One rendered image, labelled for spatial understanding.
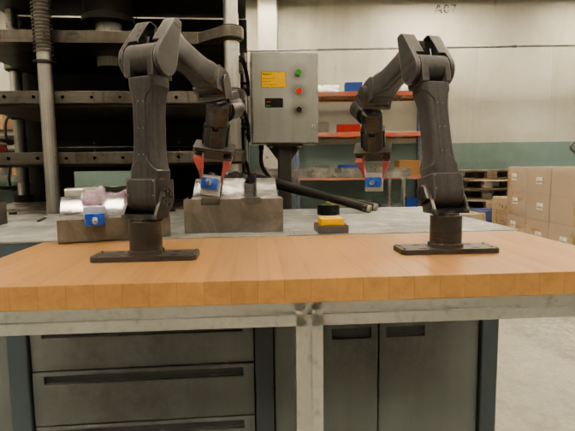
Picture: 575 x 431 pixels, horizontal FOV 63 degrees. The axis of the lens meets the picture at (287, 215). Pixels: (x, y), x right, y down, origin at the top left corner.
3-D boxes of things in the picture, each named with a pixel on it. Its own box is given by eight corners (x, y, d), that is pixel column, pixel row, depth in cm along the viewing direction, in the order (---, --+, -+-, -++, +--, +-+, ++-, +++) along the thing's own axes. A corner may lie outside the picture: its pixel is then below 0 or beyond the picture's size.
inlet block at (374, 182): (380, 192, 128) (381, 173, 127) (362, 192, 129) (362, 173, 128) (382, 191, 140) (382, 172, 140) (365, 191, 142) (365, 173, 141)
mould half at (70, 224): (170, 236, 120) (168, 192, 119) (57, 243, 110) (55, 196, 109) (149, 216, 166) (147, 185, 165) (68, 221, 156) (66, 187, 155)
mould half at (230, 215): (283, 231, 126) (282, 180, 125) (184, 233, 124) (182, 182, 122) (272, 212, 176) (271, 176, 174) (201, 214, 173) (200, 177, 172)
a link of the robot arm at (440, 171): (420, 209, 99) (405, 61, 103) (448, 209, 100) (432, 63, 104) (436, 205, 93) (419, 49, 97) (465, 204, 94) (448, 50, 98)
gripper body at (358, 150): (356, 149, 138) (354, 125, 134) (391, 147, 135) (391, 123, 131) (353, 159, 132) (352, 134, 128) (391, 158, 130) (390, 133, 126)
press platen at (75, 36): (251, 70, 191) (251, 22, 189) (-90, 68, 179) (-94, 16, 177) (249, 99, 272) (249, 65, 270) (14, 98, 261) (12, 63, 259)
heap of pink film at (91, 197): (151, 209, 129) (150, 180, 128) (80, 213, 122) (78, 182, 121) (141, 203, 153) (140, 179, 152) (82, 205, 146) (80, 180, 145)
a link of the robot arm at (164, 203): (136, 187, 96) (117, 189, 91) (173, 187, 93) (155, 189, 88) (138, 218, 97) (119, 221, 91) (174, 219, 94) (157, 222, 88)
